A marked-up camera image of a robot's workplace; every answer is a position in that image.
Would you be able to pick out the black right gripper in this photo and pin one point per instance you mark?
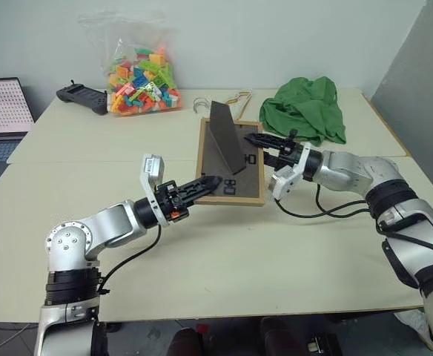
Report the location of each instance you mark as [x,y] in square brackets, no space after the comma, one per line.
[293,150]

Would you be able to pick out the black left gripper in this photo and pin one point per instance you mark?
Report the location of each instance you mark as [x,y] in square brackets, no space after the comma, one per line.
[174,202]

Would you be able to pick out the wooden picture frame with stand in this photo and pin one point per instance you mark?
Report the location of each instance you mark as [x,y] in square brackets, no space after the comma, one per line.
[235,185]

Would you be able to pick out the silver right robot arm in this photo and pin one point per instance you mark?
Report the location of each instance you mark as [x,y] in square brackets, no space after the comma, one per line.
[398,207]

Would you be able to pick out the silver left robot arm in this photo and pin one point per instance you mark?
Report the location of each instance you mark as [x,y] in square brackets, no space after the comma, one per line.
[112,226]

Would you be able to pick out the wooden clothes hanger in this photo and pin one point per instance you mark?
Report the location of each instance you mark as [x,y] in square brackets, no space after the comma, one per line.
[244,107]

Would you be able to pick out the green crumpled cloth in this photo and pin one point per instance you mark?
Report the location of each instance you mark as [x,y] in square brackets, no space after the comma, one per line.
[305,107]

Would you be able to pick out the clear bag of colourful bricks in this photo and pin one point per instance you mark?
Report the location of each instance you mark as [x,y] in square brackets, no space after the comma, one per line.
[142,89]

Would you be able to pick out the black handheld controller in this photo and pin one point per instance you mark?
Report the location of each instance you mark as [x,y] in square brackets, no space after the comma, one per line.
[83,97]

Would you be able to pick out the dark red rounded shape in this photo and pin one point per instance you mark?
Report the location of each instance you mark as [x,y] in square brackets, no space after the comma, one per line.
[185,343]

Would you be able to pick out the grey panel board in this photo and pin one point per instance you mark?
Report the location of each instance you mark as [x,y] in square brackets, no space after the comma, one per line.
[416,92]

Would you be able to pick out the open laptop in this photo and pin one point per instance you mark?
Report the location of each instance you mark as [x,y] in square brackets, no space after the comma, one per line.
[1,107]

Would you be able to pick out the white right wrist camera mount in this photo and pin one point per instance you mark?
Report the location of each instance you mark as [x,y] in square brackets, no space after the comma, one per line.
[285,183]

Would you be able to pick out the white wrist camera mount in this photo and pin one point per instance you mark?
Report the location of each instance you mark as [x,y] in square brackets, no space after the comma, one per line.
[285,183]
[152,165]

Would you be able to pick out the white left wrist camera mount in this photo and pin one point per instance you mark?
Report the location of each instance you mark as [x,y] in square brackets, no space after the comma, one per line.
[152,165]

